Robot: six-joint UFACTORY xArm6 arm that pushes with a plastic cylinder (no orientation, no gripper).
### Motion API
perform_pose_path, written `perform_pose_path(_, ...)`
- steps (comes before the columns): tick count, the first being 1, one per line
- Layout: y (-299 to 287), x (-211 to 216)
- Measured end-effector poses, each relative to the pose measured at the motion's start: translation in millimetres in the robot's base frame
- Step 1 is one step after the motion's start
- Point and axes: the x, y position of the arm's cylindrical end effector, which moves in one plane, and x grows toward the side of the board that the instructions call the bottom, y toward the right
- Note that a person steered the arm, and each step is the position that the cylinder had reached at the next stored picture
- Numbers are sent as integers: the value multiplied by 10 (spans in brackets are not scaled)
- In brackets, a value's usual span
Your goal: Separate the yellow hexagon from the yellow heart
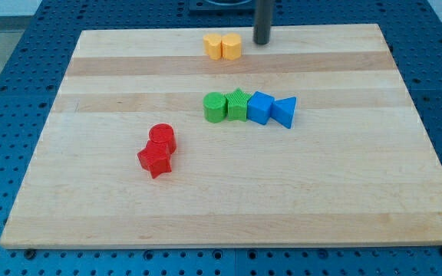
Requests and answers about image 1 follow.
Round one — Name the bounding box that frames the yellow heart block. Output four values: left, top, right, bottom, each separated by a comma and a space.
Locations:
222, 33, 242, 61

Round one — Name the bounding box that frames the yellow hexagon block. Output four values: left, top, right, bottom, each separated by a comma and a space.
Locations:
203, 33, 223, 60

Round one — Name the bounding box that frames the green cylinder block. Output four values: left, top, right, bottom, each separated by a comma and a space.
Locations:
203, 92, 227, 123

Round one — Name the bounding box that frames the green star block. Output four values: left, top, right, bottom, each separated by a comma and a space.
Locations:
225, 88, 252, 121

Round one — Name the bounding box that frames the blue cube block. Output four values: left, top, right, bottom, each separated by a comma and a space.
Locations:
247, 91, 275, 125

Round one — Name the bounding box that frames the red cylinder block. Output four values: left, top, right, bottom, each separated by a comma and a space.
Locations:
149, 123, 176, 153

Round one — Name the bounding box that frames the blue triangle block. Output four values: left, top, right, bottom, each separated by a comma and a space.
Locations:
271, 97, 297, 129

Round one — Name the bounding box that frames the red star block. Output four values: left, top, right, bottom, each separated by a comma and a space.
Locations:
137, 140, 172, 179

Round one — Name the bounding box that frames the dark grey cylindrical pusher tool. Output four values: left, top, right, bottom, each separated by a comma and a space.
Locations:
252, 0, 275, 45

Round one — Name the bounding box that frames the light wooden board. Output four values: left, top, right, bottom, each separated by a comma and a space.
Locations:
0, 24, 442, 249

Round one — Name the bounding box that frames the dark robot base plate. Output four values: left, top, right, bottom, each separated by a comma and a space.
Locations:
187, 0, 256, 15

